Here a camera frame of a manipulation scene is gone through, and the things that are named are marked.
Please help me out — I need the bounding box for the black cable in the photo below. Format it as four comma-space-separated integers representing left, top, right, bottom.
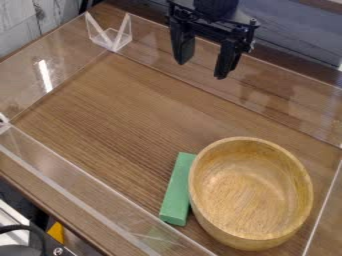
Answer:
0, 224, 50, 256

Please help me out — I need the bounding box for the green rectangular block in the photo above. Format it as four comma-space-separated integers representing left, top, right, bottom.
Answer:
158, 152, 194, 226

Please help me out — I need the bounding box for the yellow label plate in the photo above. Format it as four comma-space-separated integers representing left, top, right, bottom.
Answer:
46, 222, 65, 244

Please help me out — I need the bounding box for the clear acrylic enclosure wall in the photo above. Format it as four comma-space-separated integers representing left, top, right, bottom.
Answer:
0, 4, 342, 256

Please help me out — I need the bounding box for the clear acrylic corner bracket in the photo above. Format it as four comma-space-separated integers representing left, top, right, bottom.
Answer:
84, 13, 132, 52

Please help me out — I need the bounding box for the brown wooden bowl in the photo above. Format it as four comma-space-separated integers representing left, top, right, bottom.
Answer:
188, 136, 313, 251

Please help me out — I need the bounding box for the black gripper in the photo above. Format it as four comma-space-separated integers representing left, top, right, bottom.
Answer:
166, 0, 260, 80

